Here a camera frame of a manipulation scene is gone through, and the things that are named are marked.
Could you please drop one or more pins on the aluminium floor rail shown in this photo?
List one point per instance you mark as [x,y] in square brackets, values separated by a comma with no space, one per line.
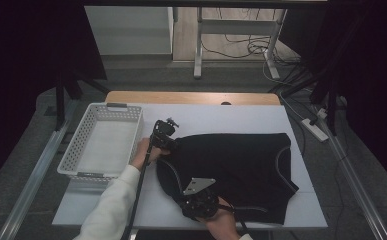
[34,180]
[354,180]

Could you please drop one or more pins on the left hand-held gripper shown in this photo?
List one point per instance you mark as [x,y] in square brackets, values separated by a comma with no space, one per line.
[163,135]

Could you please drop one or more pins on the dark curtain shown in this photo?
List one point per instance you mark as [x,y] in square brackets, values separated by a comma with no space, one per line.
[371,66]
[21,66]

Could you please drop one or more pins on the white cabinet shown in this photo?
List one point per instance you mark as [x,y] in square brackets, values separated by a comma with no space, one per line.
[131,30]

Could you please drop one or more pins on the dark navy knit vest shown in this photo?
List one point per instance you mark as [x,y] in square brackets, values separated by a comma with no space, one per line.
[234,166]

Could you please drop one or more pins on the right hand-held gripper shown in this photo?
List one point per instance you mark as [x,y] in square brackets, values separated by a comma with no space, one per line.
[199,205]

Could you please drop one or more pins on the wooden table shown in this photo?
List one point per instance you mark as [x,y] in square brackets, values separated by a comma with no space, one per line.
[181,97]

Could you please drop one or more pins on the black metal stand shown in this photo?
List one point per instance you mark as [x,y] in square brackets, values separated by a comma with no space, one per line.
[331,106]
[60,106]

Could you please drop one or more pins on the white power strip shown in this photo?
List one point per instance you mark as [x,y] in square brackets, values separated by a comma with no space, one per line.
[314,130]

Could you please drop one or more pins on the white table cover board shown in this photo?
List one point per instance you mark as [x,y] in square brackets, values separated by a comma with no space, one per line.
[231,116]

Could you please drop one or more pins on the person's right hand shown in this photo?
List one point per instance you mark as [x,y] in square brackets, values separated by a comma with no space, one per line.
[222,223]

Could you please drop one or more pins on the black overhead bar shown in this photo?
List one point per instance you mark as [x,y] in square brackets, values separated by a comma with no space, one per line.
[204,3]

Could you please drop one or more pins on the person's left hand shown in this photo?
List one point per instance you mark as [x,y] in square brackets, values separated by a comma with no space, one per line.
[144,153]

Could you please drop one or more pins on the white metal desk frame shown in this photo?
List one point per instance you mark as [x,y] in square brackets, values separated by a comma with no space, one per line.
[237,26]

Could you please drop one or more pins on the white perforated plastic basket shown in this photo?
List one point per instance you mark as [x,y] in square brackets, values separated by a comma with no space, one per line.
[104,146]

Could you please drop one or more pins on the white plug adapter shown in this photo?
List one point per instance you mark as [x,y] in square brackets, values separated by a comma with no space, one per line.
[321,113]

